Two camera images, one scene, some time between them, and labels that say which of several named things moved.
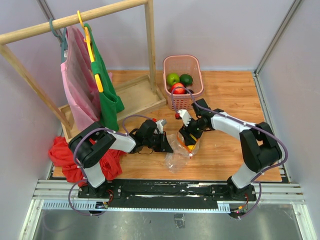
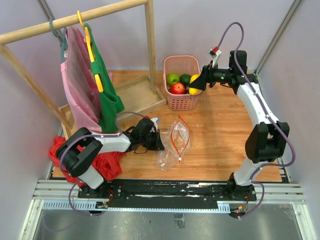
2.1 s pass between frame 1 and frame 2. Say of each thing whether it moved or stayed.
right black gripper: moved
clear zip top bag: moved
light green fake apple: stayed
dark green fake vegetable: stayed
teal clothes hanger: stayed
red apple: stayed
